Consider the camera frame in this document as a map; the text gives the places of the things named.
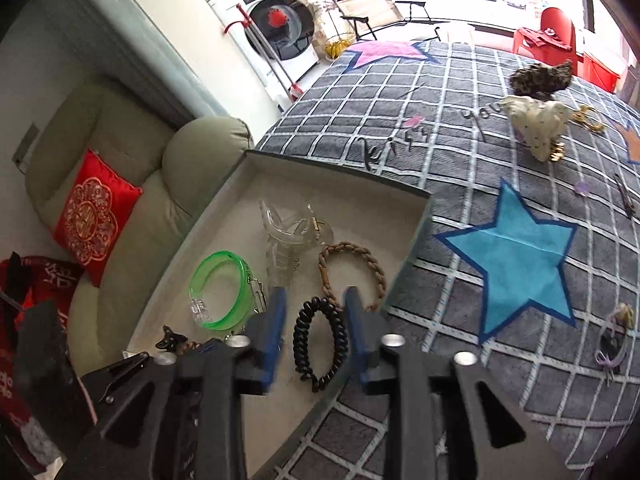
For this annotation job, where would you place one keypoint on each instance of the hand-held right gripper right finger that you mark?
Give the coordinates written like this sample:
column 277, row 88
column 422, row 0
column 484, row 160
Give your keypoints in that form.
column 362, row 340

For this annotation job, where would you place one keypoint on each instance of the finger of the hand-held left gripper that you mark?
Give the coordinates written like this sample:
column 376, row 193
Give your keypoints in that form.
column 120, row 372

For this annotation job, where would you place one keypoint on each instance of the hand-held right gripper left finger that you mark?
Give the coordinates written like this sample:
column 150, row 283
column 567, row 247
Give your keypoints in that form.
column 267, row 340

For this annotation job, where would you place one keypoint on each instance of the green translucent bangle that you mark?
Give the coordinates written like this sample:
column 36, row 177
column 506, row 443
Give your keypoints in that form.
column 243, row 290

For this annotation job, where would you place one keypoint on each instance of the black hair claw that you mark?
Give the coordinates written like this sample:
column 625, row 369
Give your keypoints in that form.
column 170, row 341

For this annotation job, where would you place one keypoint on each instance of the grey-green cardboard box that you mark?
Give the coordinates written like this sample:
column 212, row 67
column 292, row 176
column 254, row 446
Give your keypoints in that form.
column 350, row 200

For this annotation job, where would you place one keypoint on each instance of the silver hair clip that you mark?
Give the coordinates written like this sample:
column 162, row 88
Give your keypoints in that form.
column 258, row 292

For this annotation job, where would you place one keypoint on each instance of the red printed bag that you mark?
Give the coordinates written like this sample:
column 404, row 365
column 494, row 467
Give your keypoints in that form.
column 50, row 280

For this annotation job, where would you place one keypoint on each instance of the clear plastic hair claw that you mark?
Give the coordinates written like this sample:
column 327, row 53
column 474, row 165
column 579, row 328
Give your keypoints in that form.
column 280, row 230

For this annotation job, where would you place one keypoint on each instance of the red embroidered cushion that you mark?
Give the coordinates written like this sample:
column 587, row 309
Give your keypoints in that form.
column 95, row 215

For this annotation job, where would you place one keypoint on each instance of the beige sofa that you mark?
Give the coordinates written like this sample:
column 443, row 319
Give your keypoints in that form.
column 125, row 125

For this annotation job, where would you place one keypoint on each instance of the cream dotted hair bow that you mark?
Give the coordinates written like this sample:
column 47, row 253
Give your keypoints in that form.
column 537, row 120

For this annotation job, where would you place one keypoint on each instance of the dark slim hair clip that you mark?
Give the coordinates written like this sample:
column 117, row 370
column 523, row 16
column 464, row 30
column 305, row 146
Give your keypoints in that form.
column 624, row 195

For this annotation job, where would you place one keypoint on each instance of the gold hair clip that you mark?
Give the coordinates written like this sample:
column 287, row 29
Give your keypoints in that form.
column 585, row 117

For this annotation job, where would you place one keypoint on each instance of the leopard print scrunchie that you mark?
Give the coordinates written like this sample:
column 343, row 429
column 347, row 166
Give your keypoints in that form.
column 540, row 80

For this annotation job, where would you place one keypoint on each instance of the white washing machine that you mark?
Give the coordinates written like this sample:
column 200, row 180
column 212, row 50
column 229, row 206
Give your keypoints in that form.
column 227, row 15

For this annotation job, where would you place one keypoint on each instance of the black folding chair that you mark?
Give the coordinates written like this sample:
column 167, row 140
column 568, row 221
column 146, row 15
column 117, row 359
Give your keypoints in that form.
column 370, row 7

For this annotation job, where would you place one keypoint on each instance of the red bin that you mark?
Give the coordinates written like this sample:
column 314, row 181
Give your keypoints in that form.
column 600, row 72

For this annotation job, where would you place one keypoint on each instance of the red plastic chair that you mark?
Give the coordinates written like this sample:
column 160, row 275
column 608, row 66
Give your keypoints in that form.
column 555, row 27

